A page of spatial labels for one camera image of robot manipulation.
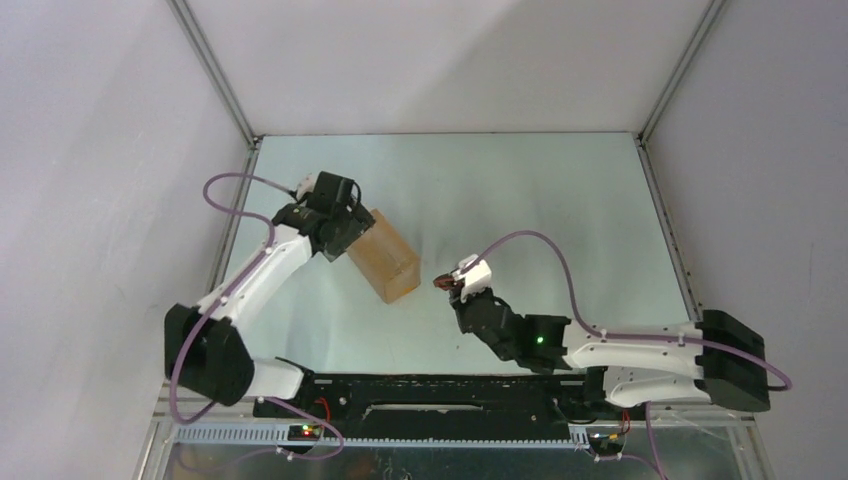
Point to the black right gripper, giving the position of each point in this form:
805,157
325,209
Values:
460,305

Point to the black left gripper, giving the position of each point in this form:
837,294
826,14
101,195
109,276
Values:
358,222

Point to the brown cardboard express box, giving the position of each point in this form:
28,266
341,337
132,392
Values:
388,263

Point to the red black utility knife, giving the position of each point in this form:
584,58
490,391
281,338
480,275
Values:
447,282

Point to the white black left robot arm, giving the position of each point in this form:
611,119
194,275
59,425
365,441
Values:
204,343

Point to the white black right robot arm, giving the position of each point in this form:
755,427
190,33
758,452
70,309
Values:
717,359

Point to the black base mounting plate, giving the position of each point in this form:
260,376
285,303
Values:
464,408

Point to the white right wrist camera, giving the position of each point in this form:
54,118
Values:
472,275

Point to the aluminium frame post left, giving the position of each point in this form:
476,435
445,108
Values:
200,44

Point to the aluminium frame post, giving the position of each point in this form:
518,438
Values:
200,44
706,23

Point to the aluminium frame post right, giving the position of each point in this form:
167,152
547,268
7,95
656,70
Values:
706,23

